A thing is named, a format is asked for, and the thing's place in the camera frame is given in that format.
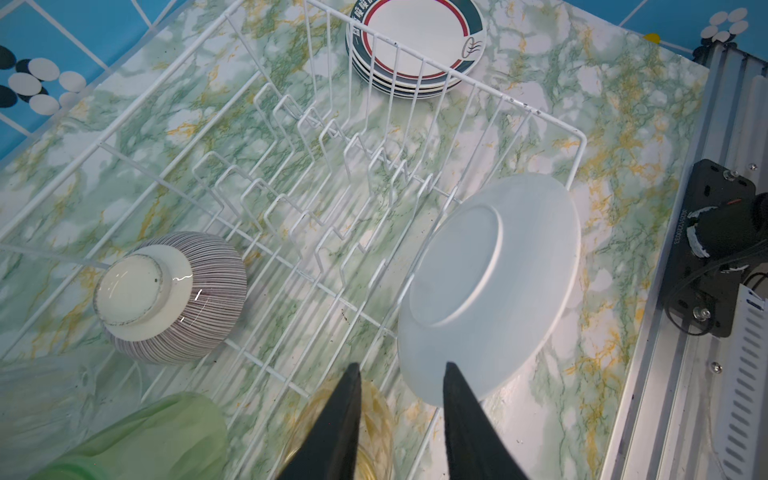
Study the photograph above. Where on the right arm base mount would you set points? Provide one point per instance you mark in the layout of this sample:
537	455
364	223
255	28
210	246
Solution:
719	237

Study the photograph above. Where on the aluminium front rail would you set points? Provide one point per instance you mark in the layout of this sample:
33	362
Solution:
695	405

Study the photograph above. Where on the clear glass tumbler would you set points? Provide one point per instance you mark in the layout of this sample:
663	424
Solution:
52	404

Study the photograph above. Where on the white plate green red rim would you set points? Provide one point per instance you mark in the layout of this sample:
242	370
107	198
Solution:
397	91

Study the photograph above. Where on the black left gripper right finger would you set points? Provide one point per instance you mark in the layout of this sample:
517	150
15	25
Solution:
474	449

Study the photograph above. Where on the yellow glass tumbler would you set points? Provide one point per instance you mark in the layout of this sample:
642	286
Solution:
375	439

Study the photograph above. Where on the white wire dish rack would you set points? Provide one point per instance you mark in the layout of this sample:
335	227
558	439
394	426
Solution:
249	121

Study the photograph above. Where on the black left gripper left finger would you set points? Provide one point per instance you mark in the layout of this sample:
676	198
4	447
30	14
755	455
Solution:
324	444

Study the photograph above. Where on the striped ceramic bowl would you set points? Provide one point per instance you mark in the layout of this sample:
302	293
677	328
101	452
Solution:
173	299

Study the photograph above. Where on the green glass tumbler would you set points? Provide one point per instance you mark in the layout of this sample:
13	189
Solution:
182	436

